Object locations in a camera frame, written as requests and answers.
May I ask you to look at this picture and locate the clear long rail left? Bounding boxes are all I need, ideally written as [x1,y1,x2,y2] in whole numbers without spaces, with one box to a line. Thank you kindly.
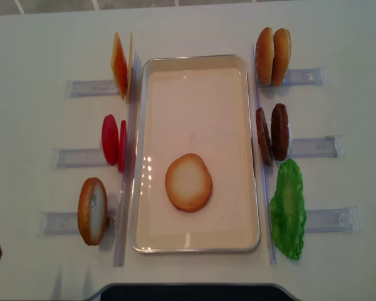
[114,51,142,267]

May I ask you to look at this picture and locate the clear long rail right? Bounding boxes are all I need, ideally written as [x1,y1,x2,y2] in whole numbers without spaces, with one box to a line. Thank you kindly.
[251,43,276,265]

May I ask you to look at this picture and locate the clear holder bun slice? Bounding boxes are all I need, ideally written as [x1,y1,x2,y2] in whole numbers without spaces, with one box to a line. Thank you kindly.
[39,209,117,236]

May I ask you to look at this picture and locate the dark robot base bottom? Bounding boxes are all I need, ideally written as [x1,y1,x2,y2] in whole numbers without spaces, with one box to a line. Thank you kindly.
[99,284,296,300]

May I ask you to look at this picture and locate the brown meat patty left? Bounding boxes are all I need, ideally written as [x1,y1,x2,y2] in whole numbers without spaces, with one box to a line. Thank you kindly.
[256,107,273,166]

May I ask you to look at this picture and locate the green lettuce leaf in holder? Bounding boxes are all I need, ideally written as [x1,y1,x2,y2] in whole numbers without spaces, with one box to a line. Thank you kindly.
[269,159,306,260]

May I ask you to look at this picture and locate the yellow cheese slice inner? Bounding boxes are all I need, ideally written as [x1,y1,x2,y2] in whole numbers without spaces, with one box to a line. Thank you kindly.
[126,31,133,103]

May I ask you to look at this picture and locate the clear holder patties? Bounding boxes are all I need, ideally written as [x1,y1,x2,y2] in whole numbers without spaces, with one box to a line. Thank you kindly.
[288,135,345,159]

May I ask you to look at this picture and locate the bun slice on tray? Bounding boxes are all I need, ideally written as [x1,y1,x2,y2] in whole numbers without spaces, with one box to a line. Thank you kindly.
[165,153,212,213]

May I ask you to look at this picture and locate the orange cheese slice outer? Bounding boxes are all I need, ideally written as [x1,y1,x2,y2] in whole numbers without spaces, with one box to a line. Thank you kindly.
[110,32,128,100]

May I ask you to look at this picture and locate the golden bun top right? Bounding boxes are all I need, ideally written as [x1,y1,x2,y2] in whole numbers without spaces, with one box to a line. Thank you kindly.
[271,28,291,87]

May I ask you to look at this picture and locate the red tomato slice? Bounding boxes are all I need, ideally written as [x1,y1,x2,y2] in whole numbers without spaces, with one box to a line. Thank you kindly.
[102,114,118,166]
[118,120,127,172]

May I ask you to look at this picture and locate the upright bun slice left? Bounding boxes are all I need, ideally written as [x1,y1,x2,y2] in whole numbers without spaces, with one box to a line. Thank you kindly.
[78,177,108,246]

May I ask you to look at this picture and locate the clear holder tomato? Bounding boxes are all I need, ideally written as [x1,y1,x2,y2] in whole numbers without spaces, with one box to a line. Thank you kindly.
[50,148,108,169]

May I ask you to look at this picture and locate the sesame bun top left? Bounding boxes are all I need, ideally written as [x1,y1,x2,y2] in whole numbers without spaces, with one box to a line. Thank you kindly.
[255,27,274,85]

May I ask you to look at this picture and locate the white rectangular metal tray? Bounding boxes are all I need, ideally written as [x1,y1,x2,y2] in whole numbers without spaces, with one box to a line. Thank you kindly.
[128,55,260,253]

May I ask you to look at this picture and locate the clear holder lettuce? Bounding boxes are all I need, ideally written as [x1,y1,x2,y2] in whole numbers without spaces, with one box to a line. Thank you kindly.
[305,206,360,233]

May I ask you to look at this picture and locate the clear holder bun tops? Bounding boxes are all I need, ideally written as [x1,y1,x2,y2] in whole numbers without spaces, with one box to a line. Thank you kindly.
[257,66,328,88]

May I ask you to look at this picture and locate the red tomato slice inner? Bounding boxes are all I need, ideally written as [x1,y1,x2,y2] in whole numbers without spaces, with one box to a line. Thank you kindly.
[118,120,127,172]

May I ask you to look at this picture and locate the clear holder cheese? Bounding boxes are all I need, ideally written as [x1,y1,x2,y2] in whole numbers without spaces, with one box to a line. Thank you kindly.
[65,80,120,98]

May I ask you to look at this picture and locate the clear long rail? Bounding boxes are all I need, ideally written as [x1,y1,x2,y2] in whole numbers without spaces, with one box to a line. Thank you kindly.
[251,43,276,265]
[114,51,142,267]

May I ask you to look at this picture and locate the red tomato slice outer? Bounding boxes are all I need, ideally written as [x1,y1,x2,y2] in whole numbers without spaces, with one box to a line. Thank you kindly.
[102,114,118,166]

